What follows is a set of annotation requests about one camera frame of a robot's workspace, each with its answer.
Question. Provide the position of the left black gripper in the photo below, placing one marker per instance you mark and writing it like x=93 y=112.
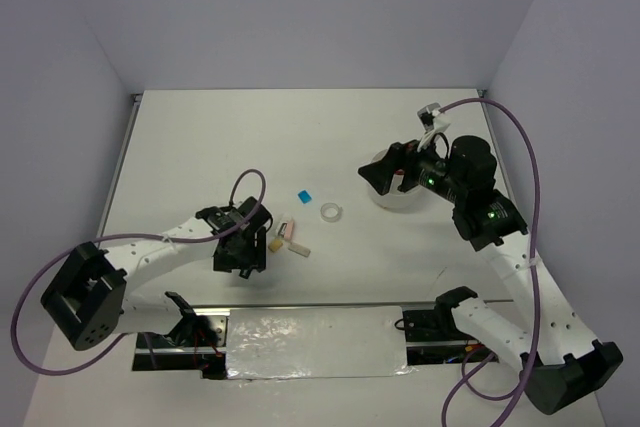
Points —
x=254 y=259

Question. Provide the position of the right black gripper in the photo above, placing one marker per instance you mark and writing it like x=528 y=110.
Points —
x=402 y=156

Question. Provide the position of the blue cap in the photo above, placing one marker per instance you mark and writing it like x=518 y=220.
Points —
x=304 y=196

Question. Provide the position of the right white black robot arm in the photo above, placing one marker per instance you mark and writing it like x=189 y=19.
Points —
x=569 y=361

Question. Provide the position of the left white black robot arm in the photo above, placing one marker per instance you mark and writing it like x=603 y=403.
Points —
x=86 y=298

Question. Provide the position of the white round divided container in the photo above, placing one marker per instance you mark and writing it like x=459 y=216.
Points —
x=396 y=200

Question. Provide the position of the tan square eraser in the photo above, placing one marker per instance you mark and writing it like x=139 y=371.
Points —
x=275 y=245

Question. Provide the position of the white small eraser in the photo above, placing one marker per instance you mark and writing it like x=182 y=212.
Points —
x=279 y=226

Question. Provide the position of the pink eraser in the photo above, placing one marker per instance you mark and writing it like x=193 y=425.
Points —
x=288 y=229

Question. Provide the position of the grey rectangular eraser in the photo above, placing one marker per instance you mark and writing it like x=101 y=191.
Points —
x=299 y=249

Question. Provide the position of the clear tape roll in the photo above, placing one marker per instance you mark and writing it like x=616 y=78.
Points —
x=331 y=212

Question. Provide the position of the silver foil sheet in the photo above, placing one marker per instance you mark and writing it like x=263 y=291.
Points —
x=309 y=343

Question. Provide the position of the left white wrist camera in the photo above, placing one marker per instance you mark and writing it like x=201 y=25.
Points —
x=221 y=219

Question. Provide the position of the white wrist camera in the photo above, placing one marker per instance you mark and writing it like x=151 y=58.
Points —
x=434 y=121
x=221 y=219

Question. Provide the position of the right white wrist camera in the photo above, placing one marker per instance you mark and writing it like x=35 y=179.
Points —
x=434 y=121

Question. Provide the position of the black mounting rail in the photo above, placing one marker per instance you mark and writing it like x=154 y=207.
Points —
x=204 y=352

